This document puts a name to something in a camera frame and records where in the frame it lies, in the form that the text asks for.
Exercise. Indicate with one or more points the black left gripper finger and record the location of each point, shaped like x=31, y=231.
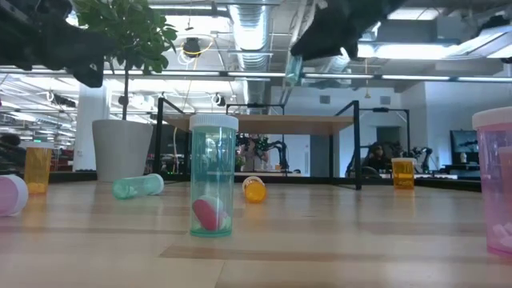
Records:
x=84, y=46
x=88, y=74

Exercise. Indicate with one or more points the white round object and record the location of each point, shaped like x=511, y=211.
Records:
x=294, y=71

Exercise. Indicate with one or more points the orange medicine bottle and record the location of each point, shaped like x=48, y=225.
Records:
x=403, y=176
x=254, y=192
x=38, y=168

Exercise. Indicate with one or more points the small teal medicine bottle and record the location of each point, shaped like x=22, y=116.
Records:
x=136, y=187

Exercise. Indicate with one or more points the tall teal medicine bottle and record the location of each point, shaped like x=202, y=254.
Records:
x=214, y=160

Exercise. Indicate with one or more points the wide pink medicine bottle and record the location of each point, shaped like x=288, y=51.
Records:
x=490, y=180

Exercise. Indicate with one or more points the black background robot arm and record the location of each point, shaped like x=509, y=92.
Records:
x=424, y=156
x=278, y=150

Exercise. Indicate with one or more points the long ceiling light strip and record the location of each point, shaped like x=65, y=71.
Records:
x=340, y=76
x=256, y=74
x=416, y=77
x=484, y=78

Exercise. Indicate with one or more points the white building column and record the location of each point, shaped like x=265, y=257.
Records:
x=90, y=120

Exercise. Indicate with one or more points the green leafy tree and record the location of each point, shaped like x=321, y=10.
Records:
x=132, y=32

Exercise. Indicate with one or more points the bright ceiling light panel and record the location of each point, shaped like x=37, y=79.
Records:
x=416, y=51

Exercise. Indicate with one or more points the white plant pot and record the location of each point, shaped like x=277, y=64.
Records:
x=122, y=152

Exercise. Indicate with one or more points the person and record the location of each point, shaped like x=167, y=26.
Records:
x=253, y=158
x=377, y=160
x=10, y=141

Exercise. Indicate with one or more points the black ceiling device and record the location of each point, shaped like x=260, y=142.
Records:
x=192, y=46

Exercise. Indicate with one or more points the black computer monitor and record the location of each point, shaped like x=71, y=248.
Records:
x=464, y=142

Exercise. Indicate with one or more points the silver ceiling air duct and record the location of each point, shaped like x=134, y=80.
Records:
x=250, y=32

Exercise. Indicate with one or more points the wooden shelf black metal frame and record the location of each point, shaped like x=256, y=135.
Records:
x=260, y=124

